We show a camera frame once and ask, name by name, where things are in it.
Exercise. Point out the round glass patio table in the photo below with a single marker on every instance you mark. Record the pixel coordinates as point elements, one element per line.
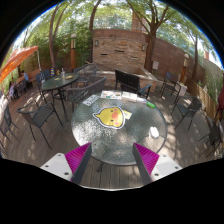
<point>114,146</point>

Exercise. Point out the open magazine on table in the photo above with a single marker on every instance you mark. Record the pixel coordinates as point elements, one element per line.
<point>111,95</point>

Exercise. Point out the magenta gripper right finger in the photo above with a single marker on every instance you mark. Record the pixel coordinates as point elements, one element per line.
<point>151,165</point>

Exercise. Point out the white booklet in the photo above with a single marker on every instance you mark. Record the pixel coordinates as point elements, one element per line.
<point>133,97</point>

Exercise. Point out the black wooden chair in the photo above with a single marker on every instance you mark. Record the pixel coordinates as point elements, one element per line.
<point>130,83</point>

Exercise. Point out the white printed card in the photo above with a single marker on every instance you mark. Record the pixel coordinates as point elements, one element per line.
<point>89,101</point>

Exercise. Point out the grey wicker chair near table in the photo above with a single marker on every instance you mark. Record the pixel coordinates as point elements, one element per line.
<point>94,85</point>

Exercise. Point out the grey patio chair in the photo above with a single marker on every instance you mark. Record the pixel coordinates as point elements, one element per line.
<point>187,111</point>
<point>37,115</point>

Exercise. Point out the black chair far right back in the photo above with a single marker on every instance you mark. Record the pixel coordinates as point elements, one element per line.
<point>171,84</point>

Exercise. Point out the wooden lamp post right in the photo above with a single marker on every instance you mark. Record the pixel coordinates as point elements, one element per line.
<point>186,58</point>

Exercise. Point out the grey wicker chair back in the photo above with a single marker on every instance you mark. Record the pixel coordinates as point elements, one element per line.
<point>85,72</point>

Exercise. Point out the orange patio umbrella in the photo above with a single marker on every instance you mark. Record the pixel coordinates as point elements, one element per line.
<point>15,59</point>

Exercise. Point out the wooden lamp post left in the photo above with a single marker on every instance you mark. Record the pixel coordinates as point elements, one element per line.
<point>73,51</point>

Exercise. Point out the stone brick fountain wall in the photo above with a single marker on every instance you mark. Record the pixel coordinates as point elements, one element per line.
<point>119,48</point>

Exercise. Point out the grey patio chair right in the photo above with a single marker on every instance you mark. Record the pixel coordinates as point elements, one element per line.
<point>187,111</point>

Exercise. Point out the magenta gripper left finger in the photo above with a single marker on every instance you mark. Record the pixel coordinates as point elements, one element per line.
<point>70,166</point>

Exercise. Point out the wooden lamp post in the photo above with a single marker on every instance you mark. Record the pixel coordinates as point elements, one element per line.
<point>73,51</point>
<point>186,58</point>

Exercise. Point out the grey patio chair left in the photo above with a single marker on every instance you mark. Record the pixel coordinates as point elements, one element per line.
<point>37,115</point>

